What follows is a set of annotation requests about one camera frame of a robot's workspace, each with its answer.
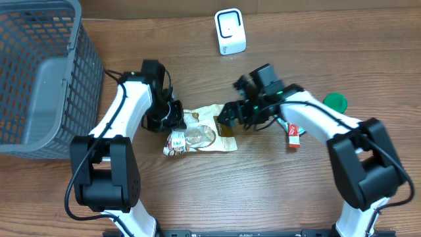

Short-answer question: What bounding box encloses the grey plastic basket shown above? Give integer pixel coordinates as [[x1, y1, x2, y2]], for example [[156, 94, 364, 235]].
[[1, 0, 104, 159]]

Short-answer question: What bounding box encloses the white barcode scanner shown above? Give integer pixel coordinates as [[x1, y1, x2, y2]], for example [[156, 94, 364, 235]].
[[214, 8, 247, 55]]

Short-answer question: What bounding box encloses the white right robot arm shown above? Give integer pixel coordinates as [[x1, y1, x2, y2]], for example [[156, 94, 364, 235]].
[[217, 64, 410, 236]]

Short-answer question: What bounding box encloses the green lid jar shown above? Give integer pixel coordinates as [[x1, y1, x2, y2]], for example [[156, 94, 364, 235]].
[[323, 93, 348, 114]]

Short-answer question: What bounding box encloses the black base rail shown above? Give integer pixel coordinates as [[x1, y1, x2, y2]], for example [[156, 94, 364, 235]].
[[101, 228, 397, 237]]

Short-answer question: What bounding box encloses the white snack bag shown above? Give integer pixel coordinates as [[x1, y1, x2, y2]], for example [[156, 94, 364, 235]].
[[163, 104, 237, 156]]

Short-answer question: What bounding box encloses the red candy bar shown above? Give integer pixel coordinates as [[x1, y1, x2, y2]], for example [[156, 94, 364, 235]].
[[288, 123, 301, 148]]

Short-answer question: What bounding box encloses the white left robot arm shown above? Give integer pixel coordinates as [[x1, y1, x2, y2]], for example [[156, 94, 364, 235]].
[[64, 59, 186, 237]]

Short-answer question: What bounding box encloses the teal wet wipes pack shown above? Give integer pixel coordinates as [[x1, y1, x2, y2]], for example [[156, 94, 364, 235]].
[[276, 117, 306, 136]]

